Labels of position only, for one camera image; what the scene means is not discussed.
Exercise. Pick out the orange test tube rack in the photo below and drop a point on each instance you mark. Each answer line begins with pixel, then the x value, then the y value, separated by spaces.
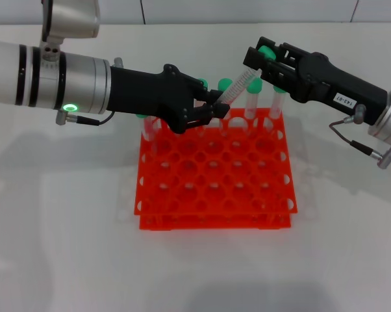
pixel 215 175

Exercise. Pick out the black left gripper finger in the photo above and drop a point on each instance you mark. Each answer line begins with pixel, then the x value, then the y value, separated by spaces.
pixel 205 113
pixel 208 96

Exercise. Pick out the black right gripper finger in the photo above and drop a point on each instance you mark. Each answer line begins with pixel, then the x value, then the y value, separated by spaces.
pixel 286 53
pixel 280 76

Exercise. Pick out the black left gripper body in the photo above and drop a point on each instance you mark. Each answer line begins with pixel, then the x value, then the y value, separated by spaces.
pixel 143 92

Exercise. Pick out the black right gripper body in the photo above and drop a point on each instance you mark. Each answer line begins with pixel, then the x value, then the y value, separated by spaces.
pixel 325 81

